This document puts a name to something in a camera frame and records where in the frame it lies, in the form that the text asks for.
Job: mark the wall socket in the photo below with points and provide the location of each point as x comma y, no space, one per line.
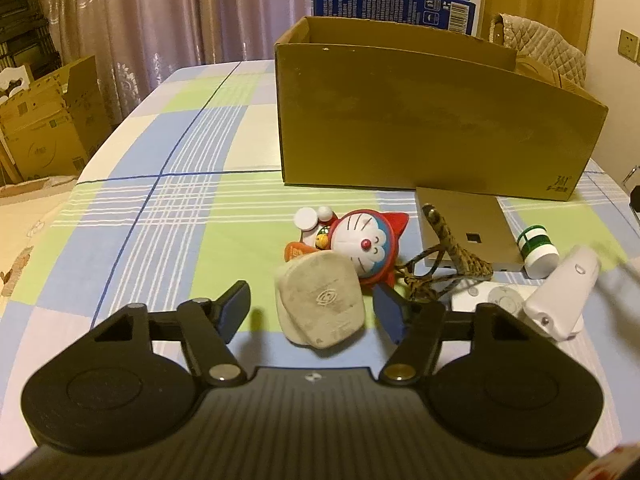
629,45

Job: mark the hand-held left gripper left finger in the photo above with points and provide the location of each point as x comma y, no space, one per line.
232,310

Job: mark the white remote control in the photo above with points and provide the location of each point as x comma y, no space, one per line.
470,300

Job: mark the flat brown card box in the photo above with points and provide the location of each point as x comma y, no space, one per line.
475,215

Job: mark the pale patterned curtain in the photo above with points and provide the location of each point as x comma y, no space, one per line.
150,20

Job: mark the large brown cardboard box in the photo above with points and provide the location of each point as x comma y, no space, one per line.
400,120

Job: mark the red blue cat toy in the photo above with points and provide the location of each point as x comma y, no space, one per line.
360,240

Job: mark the blue printed box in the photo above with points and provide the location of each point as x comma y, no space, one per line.
380,2

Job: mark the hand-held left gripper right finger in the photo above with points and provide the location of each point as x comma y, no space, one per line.
392,312

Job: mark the white plug adapter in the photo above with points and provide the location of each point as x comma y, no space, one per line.
320,300

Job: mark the printed open cardboard carton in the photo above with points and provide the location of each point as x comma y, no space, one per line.
50,125

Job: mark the white and green jar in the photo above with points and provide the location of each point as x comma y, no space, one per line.
537,255

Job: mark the dark rack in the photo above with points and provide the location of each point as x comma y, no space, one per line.
20,25

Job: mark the beige quilted chair cover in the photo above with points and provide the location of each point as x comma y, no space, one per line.
545,40

